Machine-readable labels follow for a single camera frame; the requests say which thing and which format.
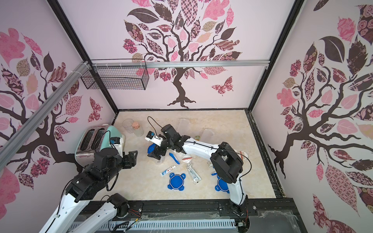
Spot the white slotted cable duct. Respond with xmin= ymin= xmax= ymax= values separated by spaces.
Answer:
xmin=96 ymin=219 xmax=238 ymax=233

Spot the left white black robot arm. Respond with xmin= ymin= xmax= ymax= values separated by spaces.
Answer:
xmin=40 ymin=148 xmax=138 ymax=233

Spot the black base frame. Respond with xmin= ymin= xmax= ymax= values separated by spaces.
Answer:
xmin=70 ymin=198 xmax=307 ymax=233

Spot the mint chrome toaster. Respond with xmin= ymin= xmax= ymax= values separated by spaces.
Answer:
xmin=75 ymin=124 xmax=125 ymax=167

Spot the clear comb packet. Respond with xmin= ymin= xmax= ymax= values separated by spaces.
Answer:
xmin=187 ymin=164 xmax=202 ymax=184

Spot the detached blue container lid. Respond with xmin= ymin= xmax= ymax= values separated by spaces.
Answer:
xmin=215 ymin=176 xmax=230 ymax=194

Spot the blue lid container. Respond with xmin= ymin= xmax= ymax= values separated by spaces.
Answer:
xmin=177 ymin=118 xmax=190 ymax=136
xmin=147 ymin=143 xmax=167 ymax=164
xmin=200 ymin=129 xmax=215 ymax=144

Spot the small toothpaste tube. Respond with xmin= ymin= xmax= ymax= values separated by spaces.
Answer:
xmin=160 ymin=165 xmax=176 ymax=177

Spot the clear glass tumbler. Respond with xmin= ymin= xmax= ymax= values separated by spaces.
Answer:
xmin=122 ymin=118 xmax=134 ymax=134

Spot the aluminium rail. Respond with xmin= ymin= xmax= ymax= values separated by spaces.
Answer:
xmin=1 ymin=61 xmax=90 ymax=169
xmin=92 ymin=60 xmax=270 ymax=69

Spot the back aluminium rail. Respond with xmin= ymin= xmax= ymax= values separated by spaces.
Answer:
xmin=92 ymin=60 xmax=270 ymax=69

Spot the black wire basket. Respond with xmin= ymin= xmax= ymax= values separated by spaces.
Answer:
xmin=81 ymin=58 xmax=150 ymax=90

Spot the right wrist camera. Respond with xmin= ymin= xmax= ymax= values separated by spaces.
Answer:
xmin=145 ymin=131 xmax=163 ymax=147

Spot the small bottle cork lid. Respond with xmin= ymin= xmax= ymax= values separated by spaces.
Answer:
xmin=132 ymin=121 xmax=144 ymax=137

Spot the left aluminium rail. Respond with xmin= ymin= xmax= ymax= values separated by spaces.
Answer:
xmin=1 ymin=61 xmax=90 ymax=169

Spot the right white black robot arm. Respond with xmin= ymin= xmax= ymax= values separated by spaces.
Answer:
xmin=145 ymin=124 xmax=247 ymax=207

